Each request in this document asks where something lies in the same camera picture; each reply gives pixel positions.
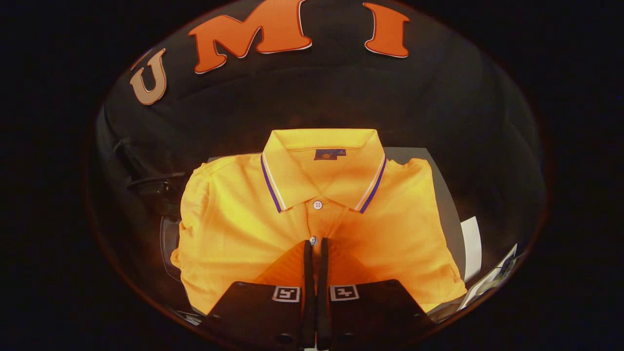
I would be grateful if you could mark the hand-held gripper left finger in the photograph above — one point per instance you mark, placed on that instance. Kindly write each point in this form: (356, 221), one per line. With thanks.
(308, 292)

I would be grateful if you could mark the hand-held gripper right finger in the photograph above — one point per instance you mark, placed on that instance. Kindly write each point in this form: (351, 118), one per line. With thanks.
(322, 292)

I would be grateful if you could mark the yellow polo shirt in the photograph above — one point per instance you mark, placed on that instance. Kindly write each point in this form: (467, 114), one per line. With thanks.
(234, 219)

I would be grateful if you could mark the dark glass washing machine lid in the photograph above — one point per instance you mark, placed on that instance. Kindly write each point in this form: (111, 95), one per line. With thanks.
(158, 187)

